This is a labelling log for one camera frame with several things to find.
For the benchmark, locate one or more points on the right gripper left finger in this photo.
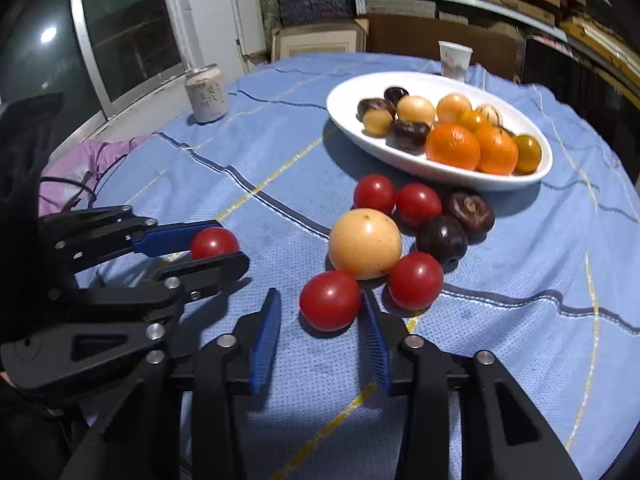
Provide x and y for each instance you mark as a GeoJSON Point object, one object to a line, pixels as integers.
{"type": "Point", "coordinates": [125, 440]}

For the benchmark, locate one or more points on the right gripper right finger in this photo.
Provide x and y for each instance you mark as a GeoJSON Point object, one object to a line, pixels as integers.
{"type": "Point", "coordinates": [503, 435]}

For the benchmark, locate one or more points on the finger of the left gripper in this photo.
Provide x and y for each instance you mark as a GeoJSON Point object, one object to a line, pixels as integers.
{"type": "Point", "coordinates": [81, 239]}
{"type": "Point", "coordinates": [205, 272]}

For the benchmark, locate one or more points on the red cherry tomato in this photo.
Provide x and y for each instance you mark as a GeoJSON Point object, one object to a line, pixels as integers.
{"type": "Point", "coordinates": [330, 301]}
{"type": "Point", "coordinates": [375, 192]}
{"type": "Point", "coordinates": [416, 281]}
{"type": "Point", "coordinates": [417, 203]}
{"type": "Point", "coordinates": [213, 242]}

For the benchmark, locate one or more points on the pale orange round fruit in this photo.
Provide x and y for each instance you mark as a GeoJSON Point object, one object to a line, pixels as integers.
{"type": "Point", "coordinates": [365, 243]}

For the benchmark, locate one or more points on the small yellow round fruit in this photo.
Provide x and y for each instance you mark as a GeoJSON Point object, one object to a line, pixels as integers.
{"type": "Point", "coordinates": [377, 123]}

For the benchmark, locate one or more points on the dark water chestnut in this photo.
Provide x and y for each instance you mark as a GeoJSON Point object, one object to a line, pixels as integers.
{"type": "Point", "coordinates": [472, 211]}
{"type": "Point", "coordinates": [408, 137]}
{"type": "Point", "coordinates": [365, 105]}

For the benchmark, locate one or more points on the dark purple plum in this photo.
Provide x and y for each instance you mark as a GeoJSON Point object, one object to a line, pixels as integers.
{"type": "Point", "coordinates": [443, 238]}
{"type": "Point", "coordinates": [395, 94]}

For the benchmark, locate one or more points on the small yellow orange tomato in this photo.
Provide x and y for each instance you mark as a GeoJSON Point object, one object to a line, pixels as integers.
{"type": "Point", "coordinates": [529, 154]}

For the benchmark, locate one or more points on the pale yellow passion fruit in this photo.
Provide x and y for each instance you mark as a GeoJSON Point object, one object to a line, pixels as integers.
{"type": "Point", "coordinates": [416, 109]}

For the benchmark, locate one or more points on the large orange mandarin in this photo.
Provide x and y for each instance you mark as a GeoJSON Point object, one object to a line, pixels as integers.
{"type": "Point", "coordinates": [452, 145]}

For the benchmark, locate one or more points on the striped pepino melon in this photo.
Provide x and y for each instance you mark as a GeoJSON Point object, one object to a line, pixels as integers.
{"type": "Point", "coordinates": [491, 113]}

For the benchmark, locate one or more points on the pale orange fruit with stem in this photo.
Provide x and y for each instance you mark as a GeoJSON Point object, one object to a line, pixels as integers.
{"type": "Point", "coordinates": [452, 107]}

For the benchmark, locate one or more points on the small glossy orange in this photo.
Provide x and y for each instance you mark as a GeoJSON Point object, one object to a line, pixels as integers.
{"type": "Point", "coordinates": [472, 120]}

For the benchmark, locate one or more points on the pink cloth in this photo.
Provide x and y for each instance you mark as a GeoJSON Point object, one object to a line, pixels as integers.
{"type": "Point", "coordinates": [68, 180]}

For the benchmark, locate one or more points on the blue checked tablecloth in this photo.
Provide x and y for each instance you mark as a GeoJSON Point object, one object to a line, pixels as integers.
{"type": "Point", "coordinates": [553, 291]}

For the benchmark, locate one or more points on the beige drink can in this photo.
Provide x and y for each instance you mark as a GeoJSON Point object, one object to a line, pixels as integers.
{"type": "Point", "coordinates": [207, 93]}

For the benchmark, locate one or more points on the dark water chestnut back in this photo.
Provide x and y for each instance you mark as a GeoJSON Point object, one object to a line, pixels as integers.
{"type": "Point", "coordinates": [472, 211]}

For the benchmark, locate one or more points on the white oval plate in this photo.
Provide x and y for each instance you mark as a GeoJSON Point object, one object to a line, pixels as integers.
{"type": "Point", "coordinates": [342, 105]}

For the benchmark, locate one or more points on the framed picture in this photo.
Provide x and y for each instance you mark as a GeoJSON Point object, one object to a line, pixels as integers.
{"type": "Point", "coordinates": [331, 37]}

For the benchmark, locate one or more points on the white paper cup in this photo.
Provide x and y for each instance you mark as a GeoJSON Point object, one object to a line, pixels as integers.
{"type": "Point", "coordinates": [455, 59]}

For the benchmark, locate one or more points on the brown wooden board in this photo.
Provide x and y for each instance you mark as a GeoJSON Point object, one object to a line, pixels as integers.
{"type": "Point", "coordinates": [419, 37]}

